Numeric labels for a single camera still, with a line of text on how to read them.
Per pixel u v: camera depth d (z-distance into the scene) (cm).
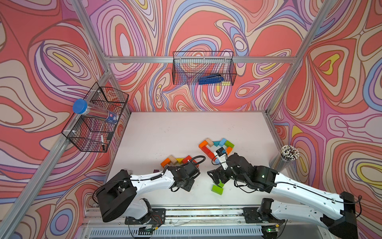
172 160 91
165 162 91
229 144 99
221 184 82
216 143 98
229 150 98
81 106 62
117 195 43
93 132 75
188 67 96
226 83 84
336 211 40
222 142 99
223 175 63
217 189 80
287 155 76
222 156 62
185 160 91
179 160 91
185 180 66
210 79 90
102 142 72
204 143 99
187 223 72
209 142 100
